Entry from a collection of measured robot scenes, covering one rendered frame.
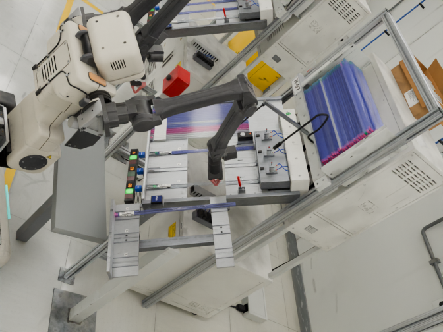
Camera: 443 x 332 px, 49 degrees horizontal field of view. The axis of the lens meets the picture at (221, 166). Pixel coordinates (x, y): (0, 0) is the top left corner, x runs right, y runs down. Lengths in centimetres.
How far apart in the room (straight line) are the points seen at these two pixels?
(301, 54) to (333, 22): 30
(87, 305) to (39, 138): 95
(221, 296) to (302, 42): 174
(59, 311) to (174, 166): 92
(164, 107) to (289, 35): 187
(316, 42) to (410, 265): 163
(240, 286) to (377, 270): 121
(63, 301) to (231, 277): 88
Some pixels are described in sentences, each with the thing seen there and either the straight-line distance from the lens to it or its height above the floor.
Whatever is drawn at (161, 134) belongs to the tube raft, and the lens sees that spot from 253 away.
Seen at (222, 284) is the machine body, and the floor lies 42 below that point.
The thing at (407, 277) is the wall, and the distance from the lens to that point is 357.
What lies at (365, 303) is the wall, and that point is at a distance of 368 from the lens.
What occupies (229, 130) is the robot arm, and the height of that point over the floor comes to 130.
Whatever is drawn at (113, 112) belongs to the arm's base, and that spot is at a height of 123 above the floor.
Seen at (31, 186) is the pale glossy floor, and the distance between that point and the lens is 294.
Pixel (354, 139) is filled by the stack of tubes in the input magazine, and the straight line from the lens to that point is 210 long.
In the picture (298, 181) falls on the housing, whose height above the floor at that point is 126.
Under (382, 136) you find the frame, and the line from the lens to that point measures 204.
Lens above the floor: 219
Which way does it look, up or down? 31 degrees down
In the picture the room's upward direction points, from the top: 52 degrees clockwise
